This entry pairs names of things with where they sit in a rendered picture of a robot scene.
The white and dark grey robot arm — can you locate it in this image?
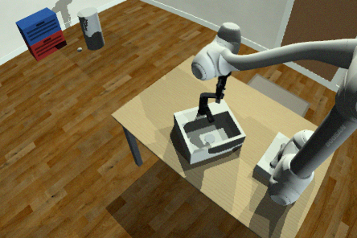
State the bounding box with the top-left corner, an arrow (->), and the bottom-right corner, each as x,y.
191,23 -> 357,205

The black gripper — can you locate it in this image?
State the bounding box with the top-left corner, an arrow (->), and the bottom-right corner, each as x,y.
215,72 -> 232,104

